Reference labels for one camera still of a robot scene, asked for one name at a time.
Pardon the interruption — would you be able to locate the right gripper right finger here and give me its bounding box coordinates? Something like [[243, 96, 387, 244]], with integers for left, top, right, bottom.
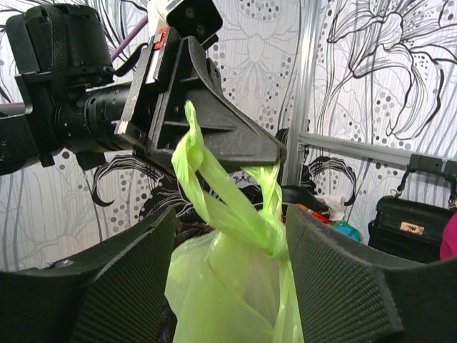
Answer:
[[286, 205, 456, 342]]

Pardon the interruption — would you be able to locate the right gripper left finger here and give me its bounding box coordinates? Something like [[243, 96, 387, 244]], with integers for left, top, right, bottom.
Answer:
[[1, 207, 176, 342]]

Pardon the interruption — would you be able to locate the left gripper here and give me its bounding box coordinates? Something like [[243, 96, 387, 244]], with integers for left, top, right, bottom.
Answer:
[[114, 27, 286, 172]]

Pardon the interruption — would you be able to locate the green trash bag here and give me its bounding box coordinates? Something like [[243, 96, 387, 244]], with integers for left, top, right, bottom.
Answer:
[[165, 101, 303, 342]]

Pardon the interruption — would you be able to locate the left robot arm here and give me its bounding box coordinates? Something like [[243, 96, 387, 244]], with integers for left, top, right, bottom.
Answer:
[[1, 1, 286, 174]]

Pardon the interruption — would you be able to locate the magenta cloth bag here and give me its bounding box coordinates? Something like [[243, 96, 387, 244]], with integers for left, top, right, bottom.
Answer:
[[440, 213, 457, 260]]

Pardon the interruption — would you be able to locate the colourful printed cloth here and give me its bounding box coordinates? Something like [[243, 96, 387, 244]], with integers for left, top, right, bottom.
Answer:
[[297, 204, 362, 242]]

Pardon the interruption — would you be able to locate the black hat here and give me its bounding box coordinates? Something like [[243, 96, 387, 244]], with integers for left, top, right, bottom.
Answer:
[[281, 185, 329, 215]]

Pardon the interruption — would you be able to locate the black leather handbag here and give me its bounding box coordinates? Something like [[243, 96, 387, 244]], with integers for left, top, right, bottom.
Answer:
[[368, 154, 456, 263]]

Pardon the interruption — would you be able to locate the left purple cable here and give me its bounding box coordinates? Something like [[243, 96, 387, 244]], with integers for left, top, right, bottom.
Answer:
[[110, 14, 149, 62]]

